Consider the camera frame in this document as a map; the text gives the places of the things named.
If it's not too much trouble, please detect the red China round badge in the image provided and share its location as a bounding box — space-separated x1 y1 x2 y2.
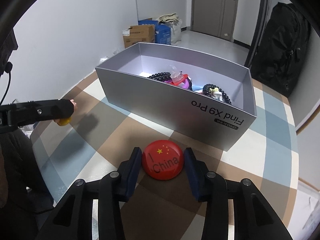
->
142 140 184 180

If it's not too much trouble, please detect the pink pig toy figure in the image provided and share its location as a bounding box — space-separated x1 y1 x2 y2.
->
54 99 78 126

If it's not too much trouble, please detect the black bead bracelet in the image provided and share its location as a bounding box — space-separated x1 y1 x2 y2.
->
202 83 233 106

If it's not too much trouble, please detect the purple plastic bracelet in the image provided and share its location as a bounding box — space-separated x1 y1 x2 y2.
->
163 76 193 91

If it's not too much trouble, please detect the black coil hair tie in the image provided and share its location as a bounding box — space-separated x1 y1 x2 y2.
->
146 71 172 82

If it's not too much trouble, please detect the grey cardboard phone box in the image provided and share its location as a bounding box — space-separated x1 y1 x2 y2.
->
96 43 257 151

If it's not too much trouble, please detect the brown cardboard box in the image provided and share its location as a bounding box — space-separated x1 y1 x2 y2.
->
123 24 155 48

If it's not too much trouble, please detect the black hanging bag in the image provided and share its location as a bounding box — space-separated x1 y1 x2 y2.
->
251 2 311 97

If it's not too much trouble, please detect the blue cardboard box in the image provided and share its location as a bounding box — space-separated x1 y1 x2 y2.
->
138 19 171 45

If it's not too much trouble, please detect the white sack with cloth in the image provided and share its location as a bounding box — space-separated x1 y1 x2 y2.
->
157 13 182 46

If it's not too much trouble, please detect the grey brown door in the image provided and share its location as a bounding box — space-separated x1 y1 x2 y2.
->
191 0 238 41

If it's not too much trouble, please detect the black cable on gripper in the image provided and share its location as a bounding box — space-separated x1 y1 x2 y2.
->
0 61 14 106

